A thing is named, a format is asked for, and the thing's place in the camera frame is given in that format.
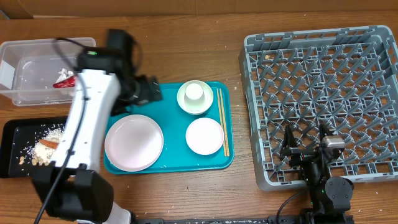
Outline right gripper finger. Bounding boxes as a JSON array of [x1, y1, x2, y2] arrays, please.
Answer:
[[319, 123, 333, 146], [282, 124, 298, 149]]

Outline red snack wrapper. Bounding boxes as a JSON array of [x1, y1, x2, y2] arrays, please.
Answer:
[[53, 76, 75, 88]]

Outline white napkin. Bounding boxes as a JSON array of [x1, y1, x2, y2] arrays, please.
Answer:
[[57, 68, 75, 83]]

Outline white cup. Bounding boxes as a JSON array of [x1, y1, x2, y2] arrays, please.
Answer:
[[185, 83, 204, 101]]

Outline small white plate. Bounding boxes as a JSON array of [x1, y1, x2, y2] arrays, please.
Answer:
[[185, 118, 224, 156]]

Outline wooden chopstick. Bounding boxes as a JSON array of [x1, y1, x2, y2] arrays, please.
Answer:
[[219, 89, 230, 157], [216, 88, 227, 157]]

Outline white bowl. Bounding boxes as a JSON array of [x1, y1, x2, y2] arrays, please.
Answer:
[[177, 80, 214, 115]]

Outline large white plate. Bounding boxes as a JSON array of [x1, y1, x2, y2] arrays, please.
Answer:
[[104, 114, 164, 172]]

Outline orange carrot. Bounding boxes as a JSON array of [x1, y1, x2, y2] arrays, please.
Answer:
[[39, 139, 58, 149]]

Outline rice and food scraps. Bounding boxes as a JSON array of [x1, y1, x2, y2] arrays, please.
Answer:
[[18, 124, 64, 166]]

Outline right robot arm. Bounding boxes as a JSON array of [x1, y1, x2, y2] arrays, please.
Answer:
[[275, 123, 354, 224]]

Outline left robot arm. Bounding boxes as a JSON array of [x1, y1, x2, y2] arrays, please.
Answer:
[[32, 29, 162, 223]]

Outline grey dishwasher rack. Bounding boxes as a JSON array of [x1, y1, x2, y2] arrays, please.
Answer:
[[239, 25, 397, 191]]

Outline teal serving tray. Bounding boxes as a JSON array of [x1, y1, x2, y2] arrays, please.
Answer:
[[106, 82, 234, 174]]

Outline clear plastic bin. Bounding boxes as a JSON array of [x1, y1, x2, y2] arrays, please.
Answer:
[[0, 37, 97, 107]]

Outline black plastic tray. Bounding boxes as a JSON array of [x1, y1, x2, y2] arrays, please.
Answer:
[[1, 116, 67, 179]]

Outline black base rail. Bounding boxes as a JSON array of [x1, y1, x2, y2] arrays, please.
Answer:
[[136, 215, 305, 224]]

